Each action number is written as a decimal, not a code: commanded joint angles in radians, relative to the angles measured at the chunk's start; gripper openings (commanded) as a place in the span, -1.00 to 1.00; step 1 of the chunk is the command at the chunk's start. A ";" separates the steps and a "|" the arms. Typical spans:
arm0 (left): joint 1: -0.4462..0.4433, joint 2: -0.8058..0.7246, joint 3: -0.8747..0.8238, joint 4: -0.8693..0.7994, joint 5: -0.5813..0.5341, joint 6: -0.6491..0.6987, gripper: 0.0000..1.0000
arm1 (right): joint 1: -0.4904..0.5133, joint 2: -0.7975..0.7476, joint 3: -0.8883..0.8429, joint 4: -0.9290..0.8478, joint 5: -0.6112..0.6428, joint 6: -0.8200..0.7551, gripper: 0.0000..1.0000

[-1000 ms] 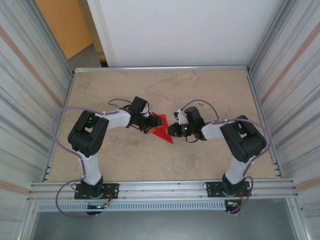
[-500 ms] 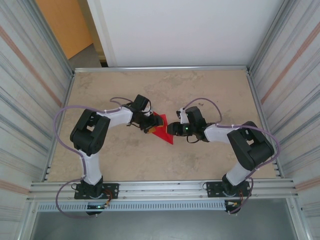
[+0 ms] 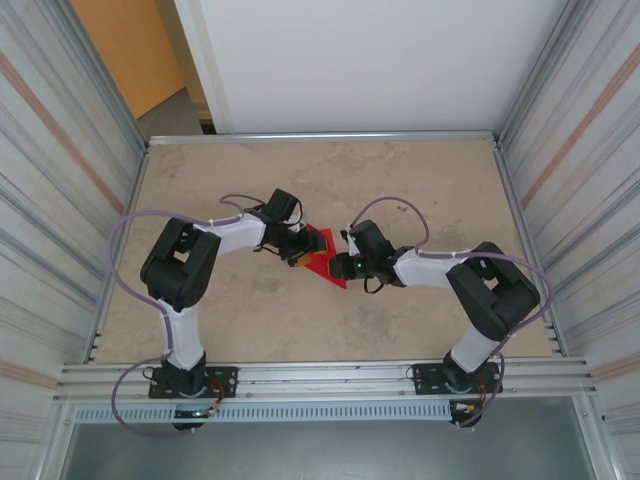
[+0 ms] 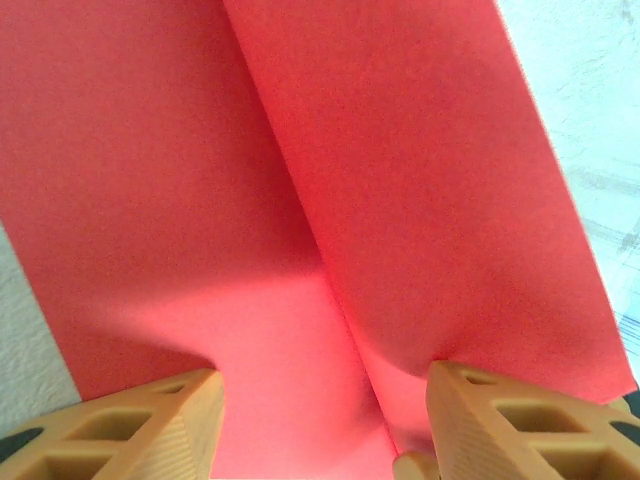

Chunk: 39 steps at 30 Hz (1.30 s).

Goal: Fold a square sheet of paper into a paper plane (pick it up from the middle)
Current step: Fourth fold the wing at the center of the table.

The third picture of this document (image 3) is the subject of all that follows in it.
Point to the red cloth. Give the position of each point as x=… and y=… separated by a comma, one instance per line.
x=325, y=265

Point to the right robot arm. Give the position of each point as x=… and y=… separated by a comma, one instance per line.
x=475, y=350

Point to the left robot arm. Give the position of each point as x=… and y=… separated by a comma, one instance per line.
x=182, y=335

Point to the orange wooden door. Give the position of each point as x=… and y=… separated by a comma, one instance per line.
x=130, y=55

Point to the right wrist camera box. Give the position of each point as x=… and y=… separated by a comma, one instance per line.
x=370, y=240

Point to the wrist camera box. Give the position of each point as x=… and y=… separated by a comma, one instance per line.
x=281, y=205
x=370, y=240

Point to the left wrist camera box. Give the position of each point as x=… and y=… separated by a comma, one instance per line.
x=281, y=205

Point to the long aluminium table frame rail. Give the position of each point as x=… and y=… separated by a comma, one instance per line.
x=325, y=137

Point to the aluminium mounting rail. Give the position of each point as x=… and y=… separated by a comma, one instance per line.
x=325, y=375

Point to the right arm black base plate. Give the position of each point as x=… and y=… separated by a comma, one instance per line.
x=425, y=380

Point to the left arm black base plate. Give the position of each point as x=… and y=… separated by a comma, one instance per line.
x=222, y=382

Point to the aluminium table side rail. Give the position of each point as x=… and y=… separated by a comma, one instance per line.
x=511, y=197
x=108, y=300

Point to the white door frame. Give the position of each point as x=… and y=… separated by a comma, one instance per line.
x=205, y=75

